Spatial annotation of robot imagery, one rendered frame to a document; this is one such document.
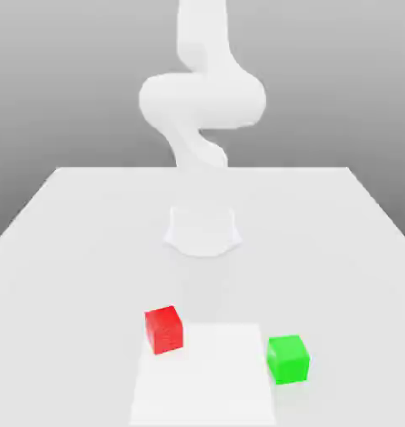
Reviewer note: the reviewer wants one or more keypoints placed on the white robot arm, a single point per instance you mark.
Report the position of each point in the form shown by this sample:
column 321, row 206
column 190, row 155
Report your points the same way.
column 202, row 100

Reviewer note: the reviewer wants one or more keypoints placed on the small green cube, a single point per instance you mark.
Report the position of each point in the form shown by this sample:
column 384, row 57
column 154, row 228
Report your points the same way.
column 288, row 359

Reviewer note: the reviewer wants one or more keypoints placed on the small red cube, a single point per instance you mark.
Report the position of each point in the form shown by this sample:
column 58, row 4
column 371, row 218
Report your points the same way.
column 164, row 330

